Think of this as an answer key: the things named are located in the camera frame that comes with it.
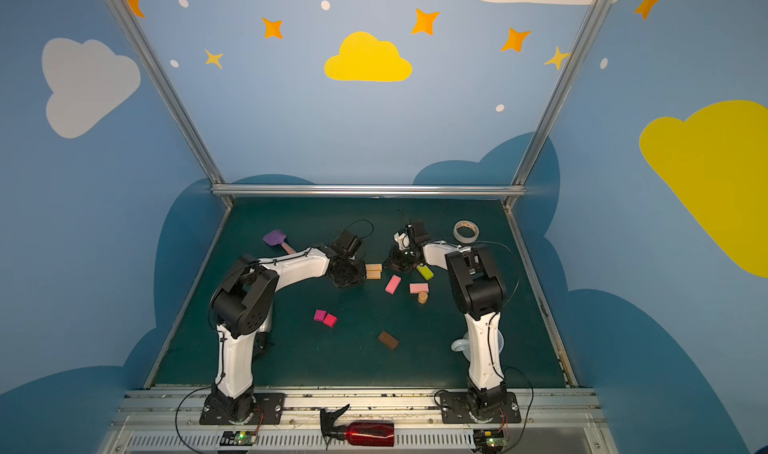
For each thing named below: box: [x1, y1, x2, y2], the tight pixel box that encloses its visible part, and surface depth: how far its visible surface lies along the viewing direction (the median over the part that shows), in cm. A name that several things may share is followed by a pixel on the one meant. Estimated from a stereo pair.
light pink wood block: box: [409, 283, 429, 294], surface depth 98 cm
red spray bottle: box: [320, 404, 395, 450], surface depth 70 cm
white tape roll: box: [453, 220, 480, 244], surface depth 113 cm
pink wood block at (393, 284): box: [384, 274, 402, 295], surface depth 100 cm
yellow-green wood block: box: [416, 263, 435, 281], surface depth 102 cm
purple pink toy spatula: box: [263, 230, 296, 255], surface depth 110 cm
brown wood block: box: [378, 330, 399, 351], surface depth 87 cm
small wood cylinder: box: [414, 286, 429, 304], surface depth 95 cm
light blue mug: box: [450, 331, 470, 360], surface depth 83 cm
